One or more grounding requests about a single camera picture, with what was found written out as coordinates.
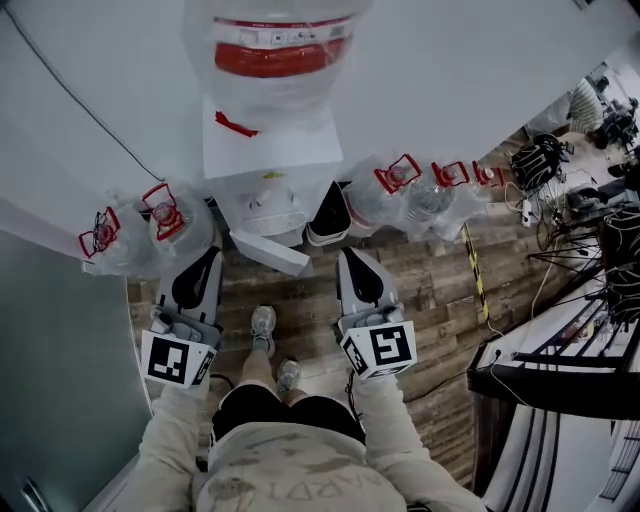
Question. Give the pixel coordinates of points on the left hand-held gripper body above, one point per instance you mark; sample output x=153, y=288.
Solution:
x=170, y=357

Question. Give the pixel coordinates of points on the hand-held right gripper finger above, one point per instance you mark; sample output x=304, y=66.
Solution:
x=347, y=290
x=380, y=287

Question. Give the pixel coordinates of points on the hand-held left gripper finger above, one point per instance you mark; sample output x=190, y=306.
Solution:
x=214, y=295
x=176, y=287

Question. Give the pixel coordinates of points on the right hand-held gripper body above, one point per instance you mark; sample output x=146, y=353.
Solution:
x=382, y=347

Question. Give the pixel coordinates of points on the white water dispenser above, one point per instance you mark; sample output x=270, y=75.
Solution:
x=270, y=150

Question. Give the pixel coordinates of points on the person's left forearm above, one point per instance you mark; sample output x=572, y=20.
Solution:
x=172, y=440

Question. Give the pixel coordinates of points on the person's right forearm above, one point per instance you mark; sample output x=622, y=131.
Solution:
x=400, y=440

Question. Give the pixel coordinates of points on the grey metal cabinet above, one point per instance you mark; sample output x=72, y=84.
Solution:
x=60, y=360

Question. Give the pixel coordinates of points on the large plastic-wrapped water bottle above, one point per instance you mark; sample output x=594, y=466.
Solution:
x=280, y=65

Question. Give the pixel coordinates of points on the person's left grey sneaker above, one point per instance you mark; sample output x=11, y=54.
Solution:
x=263, y=327

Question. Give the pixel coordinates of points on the person's grey sneaker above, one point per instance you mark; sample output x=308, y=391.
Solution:
x=263, y=327
x=287, y=375

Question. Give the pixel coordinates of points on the white trash bin black liner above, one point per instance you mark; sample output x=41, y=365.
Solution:
x=327, y=217

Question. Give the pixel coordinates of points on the person's left leg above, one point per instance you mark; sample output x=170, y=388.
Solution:
x=254, y=367

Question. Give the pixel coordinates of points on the person's leg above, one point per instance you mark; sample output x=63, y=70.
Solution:
x=254, y=367
x=292, y=395

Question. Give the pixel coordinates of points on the person's black shorts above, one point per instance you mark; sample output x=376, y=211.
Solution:
x=250, y=407

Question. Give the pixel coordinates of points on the yellow black hazard tape strip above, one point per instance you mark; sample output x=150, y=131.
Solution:
x=477, y=272

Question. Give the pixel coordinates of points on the person's right grey sneaker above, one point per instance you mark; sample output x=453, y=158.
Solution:
x=287, y=375

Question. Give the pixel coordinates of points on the person's right leg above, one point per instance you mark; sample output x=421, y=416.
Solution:
x=292, y=395

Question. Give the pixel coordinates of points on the person's beige hoodie torso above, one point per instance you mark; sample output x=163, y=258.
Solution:
x=300, y=475

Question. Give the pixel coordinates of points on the white power strip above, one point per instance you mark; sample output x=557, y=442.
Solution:
x=526, y=212

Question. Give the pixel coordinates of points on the black metal frame table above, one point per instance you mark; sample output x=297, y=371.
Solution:
x=560, y=365

